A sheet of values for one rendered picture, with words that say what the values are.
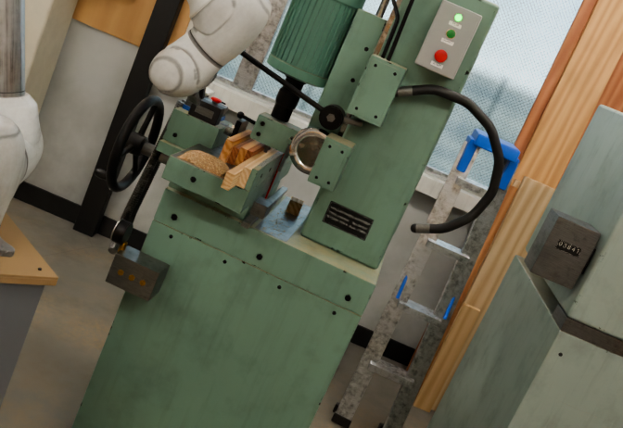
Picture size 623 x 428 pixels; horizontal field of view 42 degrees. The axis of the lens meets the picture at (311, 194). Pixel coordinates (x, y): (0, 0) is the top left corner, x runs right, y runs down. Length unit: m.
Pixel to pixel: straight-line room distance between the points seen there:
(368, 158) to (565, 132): 1.56
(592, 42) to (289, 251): 1.87
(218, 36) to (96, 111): 2.11
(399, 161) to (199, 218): 0.51
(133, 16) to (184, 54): 1.97
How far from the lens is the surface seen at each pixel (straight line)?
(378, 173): 2.06
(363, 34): 2.08
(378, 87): 1.95
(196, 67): 1.70
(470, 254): 2.97
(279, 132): 2.16
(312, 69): 2.09
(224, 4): 1.67
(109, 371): 2.26
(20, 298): 1.85
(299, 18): 2.10
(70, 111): 3.78
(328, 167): 1.98
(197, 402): 2.21
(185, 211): 2.06
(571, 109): 3.48
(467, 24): 1.97
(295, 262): 2.02
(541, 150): 3.47
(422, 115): 2.04
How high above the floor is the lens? 1.39
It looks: 13 degrees down
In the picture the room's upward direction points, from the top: 24 degrees clockwise
